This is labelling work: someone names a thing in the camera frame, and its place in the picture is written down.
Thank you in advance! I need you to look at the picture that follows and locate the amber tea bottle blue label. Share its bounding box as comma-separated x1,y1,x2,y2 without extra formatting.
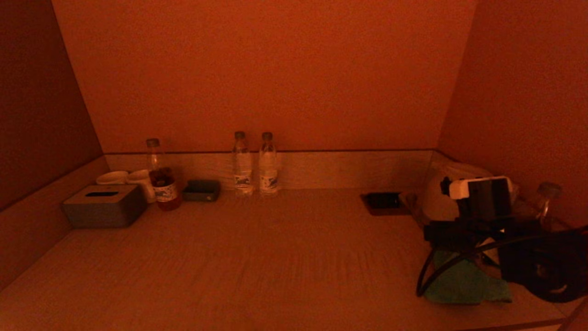
146,138,182,211

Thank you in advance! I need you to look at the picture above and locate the cream electric kettle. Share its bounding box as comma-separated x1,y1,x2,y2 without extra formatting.
411,161,520,230

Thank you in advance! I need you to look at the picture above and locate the white ceramic mug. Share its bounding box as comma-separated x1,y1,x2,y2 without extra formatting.
126,169,156,204
96,171,129,186

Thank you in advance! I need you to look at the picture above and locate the teal tissue box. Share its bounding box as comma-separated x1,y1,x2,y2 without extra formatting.
62,185,147,229

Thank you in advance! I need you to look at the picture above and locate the black pop-up power socket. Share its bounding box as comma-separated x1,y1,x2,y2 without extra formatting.
361,192,412,216

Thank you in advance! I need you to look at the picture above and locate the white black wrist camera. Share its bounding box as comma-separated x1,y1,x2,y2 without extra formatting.
440,176,514,219

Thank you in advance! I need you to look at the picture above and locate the dark tea bottle white label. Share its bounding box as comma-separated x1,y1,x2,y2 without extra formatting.
514,182,563,233

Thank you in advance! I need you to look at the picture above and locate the clear water bottle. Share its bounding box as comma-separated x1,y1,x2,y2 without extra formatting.
232,131,253,197
258,131,278,195

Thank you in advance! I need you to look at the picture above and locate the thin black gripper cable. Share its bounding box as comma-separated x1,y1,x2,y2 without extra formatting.
416,225,588,298

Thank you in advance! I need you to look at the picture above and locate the teal microfibre cloth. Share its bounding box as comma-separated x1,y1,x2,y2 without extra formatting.
423,248,513,305

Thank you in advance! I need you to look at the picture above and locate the small teal tray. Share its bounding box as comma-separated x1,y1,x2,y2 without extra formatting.
182,179,220,202

